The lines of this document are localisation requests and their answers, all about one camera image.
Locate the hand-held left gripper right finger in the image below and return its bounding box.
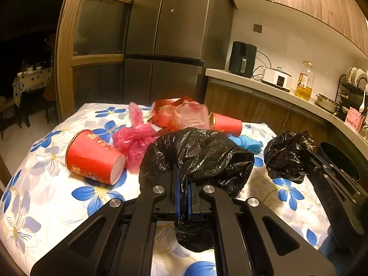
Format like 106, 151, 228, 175
187, 178, 337, 276

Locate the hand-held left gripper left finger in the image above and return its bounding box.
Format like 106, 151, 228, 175
30, 168, 187, 276

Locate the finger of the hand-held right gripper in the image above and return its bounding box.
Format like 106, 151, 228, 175
309, 149, 367, 207
303, 157, 367, 236

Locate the black trash bin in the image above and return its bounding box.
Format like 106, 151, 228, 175
316, 141, 362, 182

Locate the large black plastic bag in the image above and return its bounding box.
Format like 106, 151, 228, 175
139, 127, 255, 252

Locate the small black plastic bag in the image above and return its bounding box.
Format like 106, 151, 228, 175
264, 130, 317, 184

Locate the translucent pink plastic bag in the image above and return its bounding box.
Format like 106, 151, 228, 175
172, 101, 209, 129

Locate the red printed plastic bag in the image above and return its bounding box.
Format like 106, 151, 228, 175
148, 98, 190, 133

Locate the pink utensil holder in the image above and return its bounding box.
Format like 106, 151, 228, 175
345, 107, 363, 133

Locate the steel bowl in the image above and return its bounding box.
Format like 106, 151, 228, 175
315, 93, 340, 113

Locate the white spoon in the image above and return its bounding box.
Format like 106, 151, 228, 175
359, 89, 368, 113

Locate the blue glove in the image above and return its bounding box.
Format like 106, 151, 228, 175
230, 135, 264, 153

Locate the red paper cup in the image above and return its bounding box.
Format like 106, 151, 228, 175
66, 129, 126, 186
209, 112, 243, 136

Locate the cooking oil bottle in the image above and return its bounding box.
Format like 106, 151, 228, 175
295, 61, 315, 101

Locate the white plate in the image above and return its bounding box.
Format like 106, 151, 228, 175
346, 67, 358, 84
355, 69, 368, 88

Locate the wooden kitchen base cabinet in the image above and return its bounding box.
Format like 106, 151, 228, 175
205, 68, 368, 161

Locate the white slow cooker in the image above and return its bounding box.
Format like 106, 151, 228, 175
261, 67, 293, 92

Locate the floral blanket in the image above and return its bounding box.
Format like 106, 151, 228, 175
0, 102, 334, 276

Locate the black air fryer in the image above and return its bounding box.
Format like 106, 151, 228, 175
228, 41, 257, 78

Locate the dark steel refrigerator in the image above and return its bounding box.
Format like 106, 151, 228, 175
124, 0, 235, 110

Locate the dark wooden chair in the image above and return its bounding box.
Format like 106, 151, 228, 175
43, 78, 59, 124

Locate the dining table with dotted cloth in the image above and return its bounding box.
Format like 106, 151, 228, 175
12, 67, 54, 107

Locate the wooden glass-door cabinet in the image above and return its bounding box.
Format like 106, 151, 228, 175
55, 0, 138, 121

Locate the black wire dish rack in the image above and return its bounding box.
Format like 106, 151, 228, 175
335, 75, 368, 121

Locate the black power cable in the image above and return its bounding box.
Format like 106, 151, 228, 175
252, 50, 272, 80

